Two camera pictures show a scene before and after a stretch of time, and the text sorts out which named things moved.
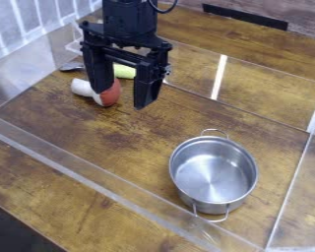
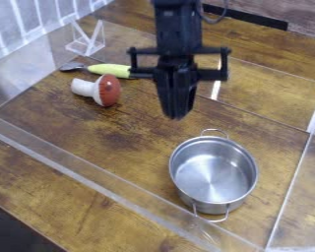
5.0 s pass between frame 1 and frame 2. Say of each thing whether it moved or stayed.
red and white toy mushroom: stayed
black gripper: moved
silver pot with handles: stayed
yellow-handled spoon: stayed
